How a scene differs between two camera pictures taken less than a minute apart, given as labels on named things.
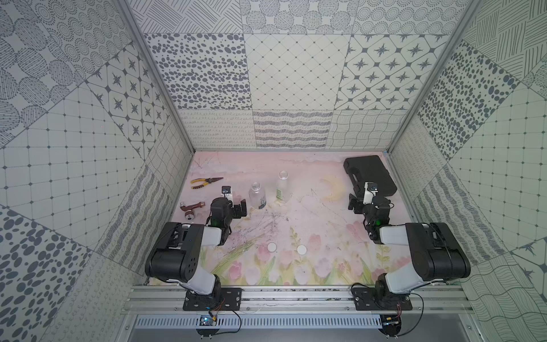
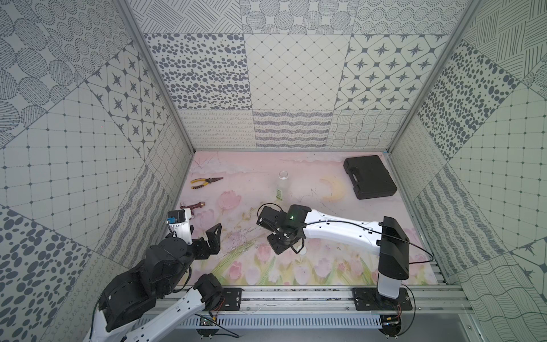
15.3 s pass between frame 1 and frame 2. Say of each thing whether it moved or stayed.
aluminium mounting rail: stayed
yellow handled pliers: stayed
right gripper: moved
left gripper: moved
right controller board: stayed
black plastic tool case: stayed
